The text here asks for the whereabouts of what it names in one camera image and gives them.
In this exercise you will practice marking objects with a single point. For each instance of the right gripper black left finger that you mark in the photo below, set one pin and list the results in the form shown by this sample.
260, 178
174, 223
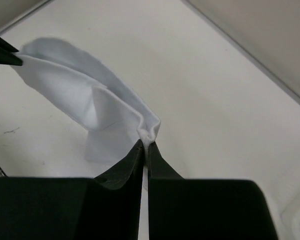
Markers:
106, 207

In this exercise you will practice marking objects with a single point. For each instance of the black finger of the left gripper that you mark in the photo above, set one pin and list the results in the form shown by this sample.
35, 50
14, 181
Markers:
7, 58

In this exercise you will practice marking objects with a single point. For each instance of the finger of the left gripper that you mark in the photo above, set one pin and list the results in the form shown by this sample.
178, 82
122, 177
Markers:
7, 47

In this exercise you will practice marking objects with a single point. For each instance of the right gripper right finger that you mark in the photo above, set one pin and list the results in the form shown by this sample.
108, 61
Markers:
204, 209

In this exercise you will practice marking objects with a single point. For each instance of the white skirt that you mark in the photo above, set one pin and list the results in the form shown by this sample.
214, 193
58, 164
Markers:
89, 93

